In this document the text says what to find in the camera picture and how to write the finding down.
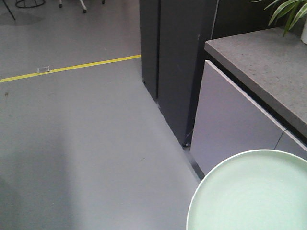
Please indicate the mint green plate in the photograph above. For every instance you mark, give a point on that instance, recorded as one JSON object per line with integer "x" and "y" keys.
{"x": 259, "y": 189}

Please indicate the grey cabinet front panels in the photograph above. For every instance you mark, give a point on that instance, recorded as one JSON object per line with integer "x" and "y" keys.
{"x": 228, "y": 121}

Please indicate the tall dark grey cabinet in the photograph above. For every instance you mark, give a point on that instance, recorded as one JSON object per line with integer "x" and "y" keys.
{"x": 173, "y": 33}

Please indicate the office chair wheeled base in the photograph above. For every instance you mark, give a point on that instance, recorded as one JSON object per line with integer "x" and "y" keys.
{"x": 60, "y": 5}

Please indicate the green potted plant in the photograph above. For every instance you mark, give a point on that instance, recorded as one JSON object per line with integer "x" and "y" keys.
{"x": 292, "y": 10}

